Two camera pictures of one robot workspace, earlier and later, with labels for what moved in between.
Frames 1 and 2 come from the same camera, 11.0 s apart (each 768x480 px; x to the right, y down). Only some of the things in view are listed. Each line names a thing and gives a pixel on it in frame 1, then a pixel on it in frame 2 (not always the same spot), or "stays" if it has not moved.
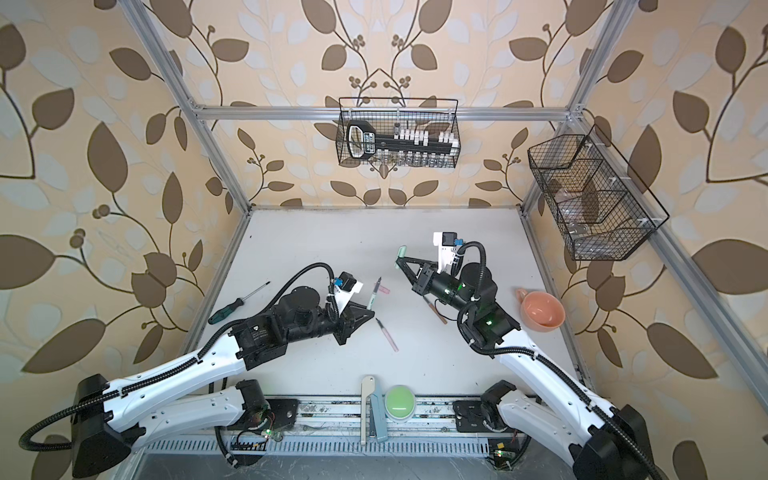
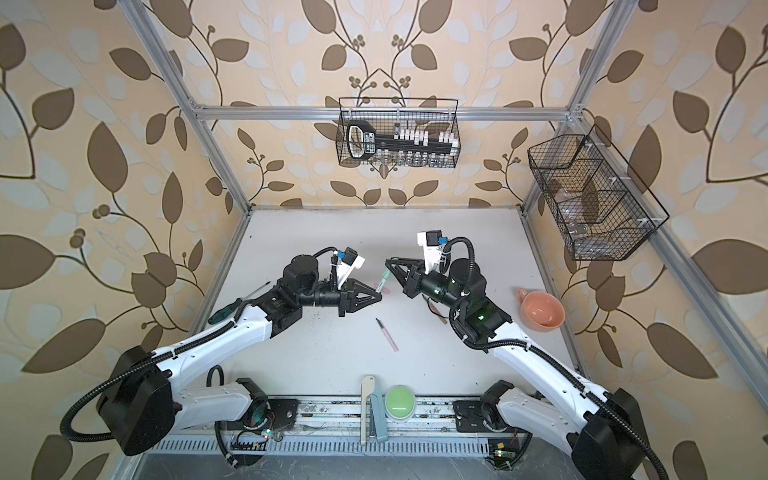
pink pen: x=388 y=337 stays
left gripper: x=347 y=323 → x=350 y=285
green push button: x=399 y=402 stays
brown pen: x=444 y=319 stays
